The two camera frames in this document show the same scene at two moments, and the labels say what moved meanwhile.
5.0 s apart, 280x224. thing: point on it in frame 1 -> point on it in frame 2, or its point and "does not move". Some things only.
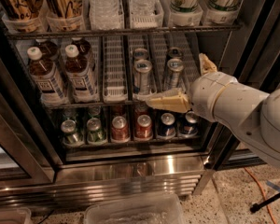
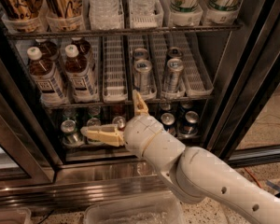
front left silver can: x=143 y=76 does not move
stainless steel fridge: x=73 y=68 does not move
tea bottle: x=81 y=84 does not move
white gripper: x=208 y=94 -> x=141 y=133
